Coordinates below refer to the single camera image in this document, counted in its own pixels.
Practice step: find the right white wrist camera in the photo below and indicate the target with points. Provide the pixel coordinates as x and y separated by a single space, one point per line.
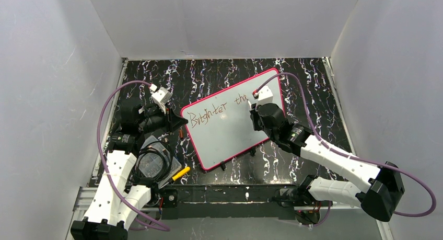
263 96

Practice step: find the aluminium frame rail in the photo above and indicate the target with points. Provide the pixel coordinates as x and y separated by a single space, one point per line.
175 195

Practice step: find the yellow handled tool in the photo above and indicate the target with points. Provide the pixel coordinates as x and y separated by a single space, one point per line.
180 173

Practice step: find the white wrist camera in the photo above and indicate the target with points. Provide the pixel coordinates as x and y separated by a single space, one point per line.
160 96
263 96

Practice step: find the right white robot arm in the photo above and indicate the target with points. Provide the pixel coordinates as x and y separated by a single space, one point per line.
375 188

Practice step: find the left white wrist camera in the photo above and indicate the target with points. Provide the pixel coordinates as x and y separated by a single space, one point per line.
160 96

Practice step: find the pink framed whiteboard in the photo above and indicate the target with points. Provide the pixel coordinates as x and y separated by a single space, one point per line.
220 126

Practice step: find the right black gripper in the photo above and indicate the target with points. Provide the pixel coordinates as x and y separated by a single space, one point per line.
255 117

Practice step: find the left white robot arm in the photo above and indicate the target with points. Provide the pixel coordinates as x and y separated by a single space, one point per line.
118 201

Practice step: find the clear plastic parts box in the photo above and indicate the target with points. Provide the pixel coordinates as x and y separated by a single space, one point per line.
155 163

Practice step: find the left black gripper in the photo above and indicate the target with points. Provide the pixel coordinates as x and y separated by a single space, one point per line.
168 119

